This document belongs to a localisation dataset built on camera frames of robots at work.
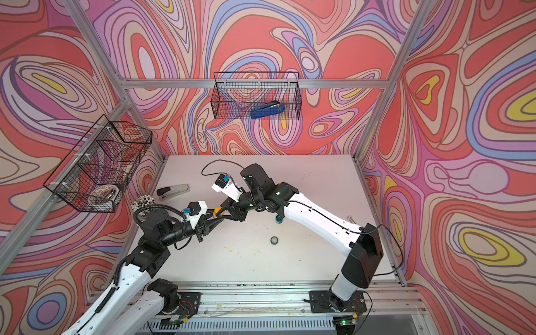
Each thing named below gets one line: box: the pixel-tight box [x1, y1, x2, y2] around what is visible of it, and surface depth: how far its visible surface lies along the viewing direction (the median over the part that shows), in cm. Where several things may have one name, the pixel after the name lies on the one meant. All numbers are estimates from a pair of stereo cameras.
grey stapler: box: [156, 183, 191, 201], surface depth 104 cm
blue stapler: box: [250, 100, 286, 120], surface depth 90 cm
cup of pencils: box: [130, 194, 156, 213], surface depth 81 cm
